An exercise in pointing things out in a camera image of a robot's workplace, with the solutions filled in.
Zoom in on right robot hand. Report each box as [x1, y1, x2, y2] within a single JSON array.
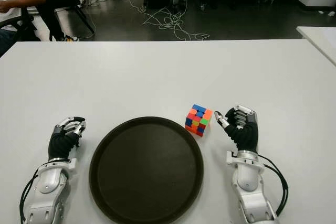
[[214, 104, 259, 154]]

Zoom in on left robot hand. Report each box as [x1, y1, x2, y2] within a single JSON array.
[[48, 115, 87, 161]]

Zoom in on multicoloured Rubik's cube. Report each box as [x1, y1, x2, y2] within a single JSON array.
[[184, 103, 214, 138]]

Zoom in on dark brown round plate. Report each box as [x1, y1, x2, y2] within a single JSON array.
[[88, 116, 205, 224]]

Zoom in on white side table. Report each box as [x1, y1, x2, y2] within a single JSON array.
[[296, 26, 336, 68]]

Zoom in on person in black trousers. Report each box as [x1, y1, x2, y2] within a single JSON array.
[[28, 0, 95, 42]]

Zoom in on black office chair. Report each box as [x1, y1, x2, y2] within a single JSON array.
[[0, 6, 43, 42]]

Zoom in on right arm black cables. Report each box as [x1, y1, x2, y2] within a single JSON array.
[[258, 154, 289, 217]]

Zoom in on arm black cables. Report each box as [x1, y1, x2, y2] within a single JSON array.
[[258, 154, 289, 217], [19, 166, 40, 222]]

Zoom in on left arm black cables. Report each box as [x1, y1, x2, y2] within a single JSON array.
[[19, 166, 40, 222]]

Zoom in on white tangled floor cable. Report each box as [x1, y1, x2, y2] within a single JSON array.
[[130, 0, 211, 41]]

